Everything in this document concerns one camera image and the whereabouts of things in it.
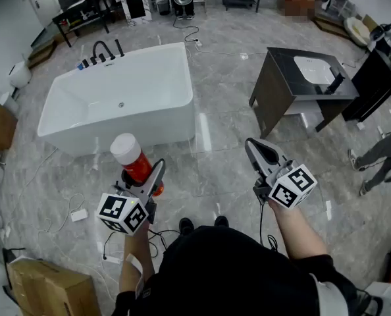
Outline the dark vanity cabinet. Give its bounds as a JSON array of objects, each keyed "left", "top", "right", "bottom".
[{"left": 249, "top": 47, "right": 361, "bottom": 140}]

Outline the black sink faucet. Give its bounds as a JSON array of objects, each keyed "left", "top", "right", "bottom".
[{"left": 323, "top": 72, "right": 347, "bottom": 95}]

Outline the person's left black shoe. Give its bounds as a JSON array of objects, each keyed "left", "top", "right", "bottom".
[{"left": 178, "top": 217, "right": 195, "bottom": 235}]

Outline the red bottle with white cap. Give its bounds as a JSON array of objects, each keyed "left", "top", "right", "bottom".
[{"left": 109, "top": 132, "right": 165, "bottom": 198}]

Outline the person's left forearm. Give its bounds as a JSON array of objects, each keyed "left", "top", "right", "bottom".
[{"left": 118, "top": 222, "right": 155, "bottom": 296}]

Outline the black low table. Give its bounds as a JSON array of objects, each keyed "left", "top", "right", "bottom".
[{"left": 52, "top": 0, "right": 111, "bottom": 48}]

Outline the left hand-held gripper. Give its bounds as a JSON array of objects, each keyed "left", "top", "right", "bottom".
[{"left": 95, "top": 158, "right": 167, "bottom": 236}]

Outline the black floor cable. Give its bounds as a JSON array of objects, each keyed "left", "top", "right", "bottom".
[{"left": 172, "top": 14, "right": 199, "bottom": 42}]

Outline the white wrist strap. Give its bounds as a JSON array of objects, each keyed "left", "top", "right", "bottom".
[{"left": 125, "top": 254, "right": 144, "bottom": 273}]

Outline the white sink basin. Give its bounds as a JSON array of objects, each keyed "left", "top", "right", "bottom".
[{"left": 293, "top": 55, "right": 340, "bottom": 86}]

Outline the person's black-clad body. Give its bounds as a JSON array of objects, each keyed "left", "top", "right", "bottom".
[{"left": 111, "top": 224, "right": 384, "bottom": 316}]

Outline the round white basin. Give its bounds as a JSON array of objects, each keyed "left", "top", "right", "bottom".
[{"left": 343, "top": 16, "right": 371, "bottom": 48}]

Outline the black side table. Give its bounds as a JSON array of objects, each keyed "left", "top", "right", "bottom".
[{"left": 342, "top": 49, "right": 391, "bottom": 123}]

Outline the white and black headset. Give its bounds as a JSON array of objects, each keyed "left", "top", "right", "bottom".
[{"left": 368, "top": 22, "right": 391, "bottom": 51}]

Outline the person's right forearm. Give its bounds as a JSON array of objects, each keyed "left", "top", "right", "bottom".
[{"left": 268, "top": 199, "right": 330, "bottom": 261}]

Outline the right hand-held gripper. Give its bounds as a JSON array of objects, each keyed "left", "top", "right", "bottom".
[{"left": 244, "top": 138, "right": 318, "bottom": 210}]

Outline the large cardboard box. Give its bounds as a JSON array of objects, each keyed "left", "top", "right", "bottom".
[{"left": 7, "top": 257, "right": 101, "bottom": 316}]

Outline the black arched bathtub faucet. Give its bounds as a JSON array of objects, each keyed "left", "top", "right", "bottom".
[{"left": 92, "top": 40, "right": 111, "bottom": 66}]

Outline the white bathtub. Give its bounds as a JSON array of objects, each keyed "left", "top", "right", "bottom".
[{"left": 37, "top": 41, "right": 196, "bottom": 157}]

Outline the white toilet tank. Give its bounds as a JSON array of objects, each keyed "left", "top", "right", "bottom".
[{"left": 7, "top": 61, "right": 34, "bottom": 89}]

